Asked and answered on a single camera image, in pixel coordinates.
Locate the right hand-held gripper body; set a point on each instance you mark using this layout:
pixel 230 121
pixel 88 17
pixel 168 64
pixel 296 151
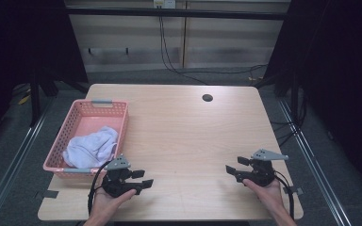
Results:
pixel 259 172

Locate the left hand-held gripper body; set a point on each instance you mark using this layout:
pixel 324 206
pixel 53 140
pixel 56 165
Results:
pixel 116 183

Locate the light purple printed garment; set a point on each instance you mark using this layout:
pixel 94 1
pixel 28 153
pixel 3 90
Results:
pixel 91 147

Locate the pink perforated plastic basket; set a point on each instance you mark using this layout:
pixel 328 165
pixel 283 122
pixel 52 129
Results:
pixel 86 123

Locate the person's left hand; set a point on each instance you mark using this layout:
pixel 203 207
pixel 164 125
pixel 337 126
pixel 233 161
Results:
pixel 106 204

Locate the person's right hand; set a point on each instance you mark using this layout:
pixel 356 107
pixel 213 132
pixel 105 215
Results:
pixel 268 194

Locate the grey tape strip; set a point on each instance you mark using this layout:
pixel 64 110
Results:
pixel 295 190
pixel 48 194

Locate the black metal stand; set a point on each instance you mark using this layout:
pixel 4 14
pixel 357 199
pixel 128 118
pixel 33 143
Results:
pixel 35 100
pixel 294 100

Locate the small yellow object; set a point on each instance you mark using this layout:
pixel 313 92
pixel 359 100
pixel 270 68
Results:
pixel 24 100

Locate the black curtain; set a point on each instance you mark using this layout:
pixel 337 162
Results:
pixel 22 40
pixel 342 62

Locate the black horizontal metal bar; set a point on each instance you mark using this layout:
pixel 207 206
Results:
pixel 176 13

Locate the metal floor rail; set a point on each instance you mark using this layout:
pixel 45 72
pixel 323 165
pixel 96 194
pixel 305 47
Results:
pixel 314 163
pixel 12 169

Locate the small black wall hook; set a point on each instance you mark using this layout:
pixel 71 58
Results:
pixel 127 51
pixel 90 51

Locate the white wall outlet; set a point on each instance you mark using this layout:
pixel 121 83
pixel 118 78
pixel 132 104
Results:
pixel 166 3

